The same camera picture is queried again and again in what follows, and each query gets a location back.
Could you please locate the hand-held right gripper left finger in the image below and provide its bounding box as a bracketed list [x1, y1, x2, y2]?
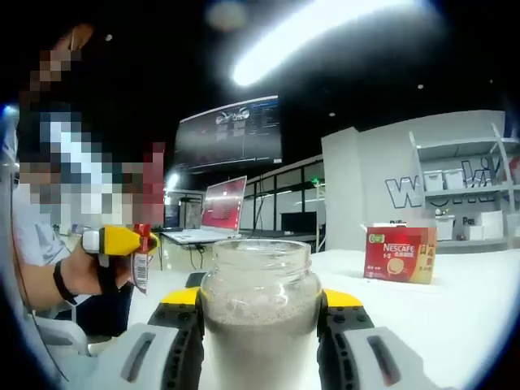
[97, 288, 206, 390]

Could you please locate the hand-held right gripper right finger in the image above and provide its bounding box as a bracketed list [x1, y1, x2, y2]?
[316, 288, 438, 390]

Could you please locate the red coffee pouch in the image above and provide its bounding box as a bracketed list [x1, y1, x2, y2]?
[129, 223, 160, 296]

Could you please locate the glass jar cup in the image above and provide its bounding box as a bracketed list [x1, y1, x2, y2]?
[200, 239, 324, 390]

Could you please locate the red coffee carton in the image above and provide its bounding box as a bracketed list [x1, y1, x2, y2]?
[363, 225, 438, 285]

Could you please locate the person's left hand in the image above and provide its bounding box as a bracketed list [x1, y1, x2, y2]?
[64, 251, 137, 297]

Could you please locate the black wristband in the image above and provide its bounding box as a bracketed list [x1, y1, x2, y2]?
[53, 259, 79, 306]

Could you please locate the black-legged laptop desk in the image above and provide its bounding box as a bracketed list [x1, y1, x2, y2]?
[158, 231, 245, 270]

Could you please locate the black computer mouse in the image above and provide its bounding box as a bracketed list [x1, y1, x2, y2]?
[185, 272, 208, 291]

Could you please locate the white chair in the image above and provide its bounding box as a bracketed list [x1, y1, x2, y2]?
[24, 307, 91, 359]

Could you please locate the white laptop red screen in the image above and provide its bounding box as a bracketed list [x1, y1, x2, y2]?
[160, 175, 249, 245]

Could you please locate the small black monitor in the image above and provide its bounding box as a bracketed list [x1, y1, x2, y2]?
[280, 210, 319, 234]

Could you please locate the group of white storage bins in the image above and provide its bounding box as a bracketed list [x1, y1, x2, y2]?
[425, 167, 501, 193]

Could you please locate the grey metal storage shelf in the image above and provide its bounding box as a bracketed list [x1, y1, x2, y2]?
[408, 121, 520, 249]

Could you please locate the long ceiling light strip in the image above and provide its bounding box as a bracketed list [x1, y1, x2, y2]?
[232, 0, 432, 89]

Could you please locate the large wall monitor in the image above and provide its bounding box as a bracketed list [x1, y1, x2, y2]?
[174, 95, 284, 174]

